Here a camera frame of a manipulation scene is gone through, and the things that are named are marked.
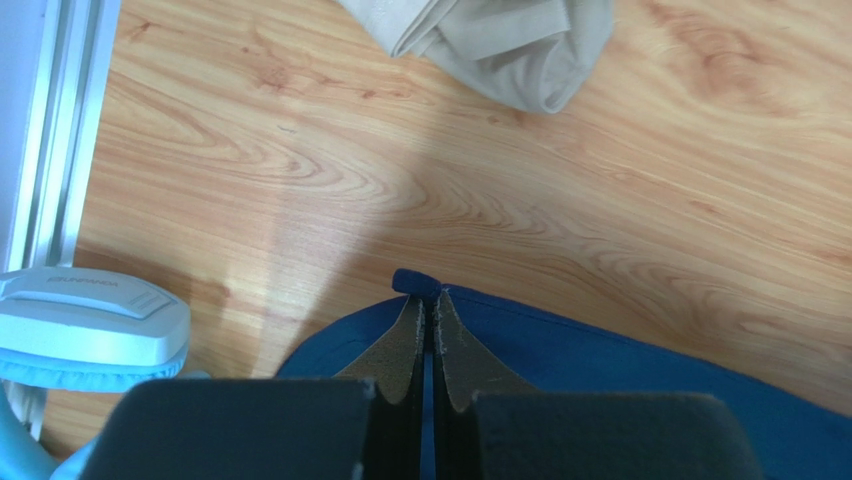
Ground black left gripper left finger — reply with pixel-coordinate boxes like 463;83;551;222
82;297;426;479

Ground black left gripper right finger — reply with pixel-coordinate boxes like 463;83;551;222
433;293;763;479

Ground navy blue t shirt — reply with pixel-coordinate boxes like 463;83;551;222
276;269;851;479

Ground light blue round device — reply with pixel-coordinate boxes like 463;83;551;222
1;267;191;479

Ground beige t shirt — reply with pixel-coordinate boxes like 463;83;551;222
340;0;615;114

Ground aluminium front rail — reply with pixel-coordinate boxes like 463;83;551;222
1;0;121;272

